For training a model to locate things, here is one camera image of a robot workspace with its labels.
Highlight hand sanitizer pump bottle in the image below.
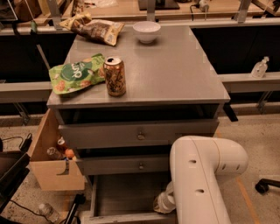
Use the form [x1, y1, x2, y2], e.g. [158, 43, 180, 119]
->
[251, 56, 270, 79]

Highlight grey drawer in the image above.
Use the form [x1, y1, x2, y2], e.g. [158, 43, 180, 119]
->
[59, 119, 219, 149]
[80, 172, 177, 224]
[76, 154, 169, 176]

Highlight grey top drawer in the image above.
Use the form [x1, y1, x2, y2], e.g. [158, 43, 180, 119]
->
[59, 119, 219, 149]

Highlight black equipment at left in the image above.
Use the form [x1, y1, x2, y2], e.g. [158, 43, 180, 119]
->
[0, 134, 32, 213]

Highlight black tripod leg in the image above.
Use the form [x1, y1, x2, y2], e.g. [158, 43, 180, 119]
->
[64, 193, 86, 224]

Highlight dark bottle in box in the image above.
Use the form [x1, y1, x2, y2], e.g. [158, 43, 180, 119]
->
[46, 147, 63, 160]

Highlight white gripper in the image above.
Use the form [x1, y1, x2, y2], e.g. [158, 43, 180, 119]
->
[153, 182, 176, 214]

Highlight green snack bag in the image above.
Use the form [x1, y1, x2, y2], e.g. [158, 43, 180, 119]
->
[49, 53, 105, 95]

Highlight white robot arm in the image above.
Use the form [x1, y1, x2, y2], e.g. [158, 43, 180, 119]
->
[153, 136, 249, 224]

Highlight grey drawer cabinet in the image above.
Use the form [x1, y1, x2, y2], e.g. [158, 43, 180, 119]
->
[46, 24, 231, 224]

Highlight black office chair base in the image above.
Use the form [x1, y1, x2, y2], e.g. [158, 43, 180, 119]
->
[255, 178, 280, 194]

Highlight wooden side box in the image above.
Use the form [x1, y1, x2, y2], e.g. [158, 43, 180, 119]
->
[28, 109, 85, 191]

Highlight gold beverage can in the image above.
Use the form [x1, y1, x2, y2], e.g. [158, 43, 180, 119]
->
[103, 56, 126, 97]

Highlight brown chip bag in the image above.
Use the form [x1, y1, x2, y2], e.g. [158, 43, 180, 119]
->
[59, 12, 124, 46]

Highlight white bowl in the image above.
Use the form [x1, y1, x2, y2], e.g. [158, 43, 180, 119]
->
[133, 21, 161, 44]

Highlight clear plastic bottle on floor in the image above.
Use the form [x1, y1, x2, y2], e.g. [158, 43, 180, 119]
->
[38, 203, 60, 223]

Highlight orange fruit in box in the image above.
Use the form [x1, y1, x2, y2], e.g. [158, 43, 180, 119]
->
[65, 149, 74, 159]

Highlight grey bottom drawer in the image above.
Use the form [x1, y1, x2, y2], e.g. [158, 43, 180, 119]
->
[80, 172, 177, 224]

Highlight grey middle drawer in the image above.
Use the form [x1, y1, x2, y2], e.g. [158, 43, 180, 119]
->
[76, 154, 169, 176]

